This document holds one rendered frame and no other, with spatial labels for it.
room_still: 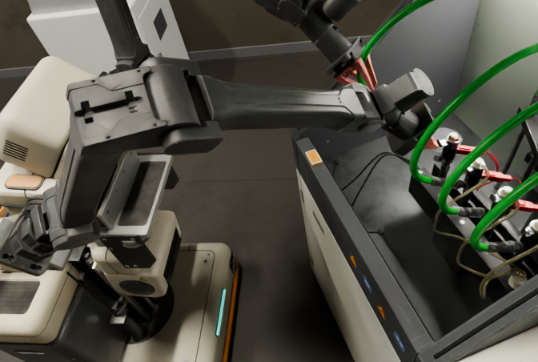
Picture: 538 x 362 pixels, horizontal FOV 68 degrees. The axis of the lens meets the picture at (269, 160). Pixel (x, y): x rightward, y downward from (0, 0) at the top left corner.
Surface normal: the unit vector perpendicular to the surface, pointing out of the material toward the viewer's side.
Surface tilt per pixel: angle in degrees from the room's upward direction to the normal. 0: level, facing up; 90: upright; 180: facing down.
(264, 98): 46
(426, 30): 90
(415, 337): 0
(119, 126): 28
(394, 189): 0
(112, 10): 84
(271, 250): 0
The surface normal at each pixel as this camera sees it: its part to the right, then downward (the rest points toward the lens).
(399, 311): -0.15, -0.65
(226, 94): 0.59, -0.43
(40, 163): -0.07, 0.75
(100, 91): 0.14, -0.32
